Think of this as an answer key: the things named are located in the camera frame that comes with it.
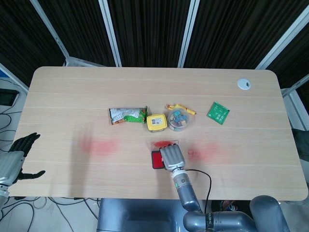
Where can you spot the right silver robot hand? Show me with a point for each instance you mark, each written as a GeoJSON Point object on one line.
{"type": "Point", "coordinates": [172, 156]}

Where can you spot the clear round tub with cubes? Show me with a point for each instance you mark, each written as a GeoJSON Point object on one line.
{"type": "Point", "coordinates": [179, 120]}

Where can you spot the clear ink pad lid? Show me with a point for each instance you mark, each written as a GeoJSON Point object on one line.
{"type": "Point", "coordinates": [162, 144]}

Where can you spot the yellow lidded box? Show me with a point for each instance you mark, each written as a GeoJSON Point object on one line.
{"type": "Point", "coordinates": [156, 122]}

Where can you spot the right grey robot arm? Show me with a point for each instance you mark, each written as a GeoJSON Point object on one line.
{"type": "Point", "coordinates": [187, 191]}

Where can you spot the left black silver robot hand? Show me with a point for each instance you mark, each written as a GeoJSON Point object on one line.
{"type": "Point", "coordinates": [10, 160]}

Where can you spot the black box device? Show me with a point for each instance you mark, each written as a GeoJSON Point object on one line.
{"type": "Point", "coordinates": [7, 97]}

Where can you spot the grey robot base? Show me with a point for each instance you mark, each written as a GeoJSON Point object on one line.
{"type": "Point", "coordinates": [135, 215]}

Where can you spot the red ink pad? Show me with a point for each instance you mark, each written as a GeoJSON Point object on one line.
{"type": "Point", "coordinates": [157, 160]}

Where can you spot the white partition post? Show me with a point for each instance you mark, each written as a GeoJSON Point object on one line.
{"type": "Point", "coordinates": [51, 31]}
{"type": "Point", "coordinates": [111, 31]}
{"type": "Point", "coordinates": [282, 38]}
{"type": "Point", "coordinates": [189, 31]}

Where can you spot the green square sachet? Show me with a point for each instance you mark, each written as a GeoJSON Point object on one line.
{"type": "Point", "coordinates": [218, 112]}

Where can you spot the green snack bag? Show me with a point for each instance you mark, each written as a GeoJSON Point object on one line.
{"type": "Point", "coordinates": [126, 116]}

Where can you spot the dark object beside table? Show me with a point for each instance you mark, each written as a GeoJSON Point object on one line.
{"type": "Point", "coordinates": [301, 143]}

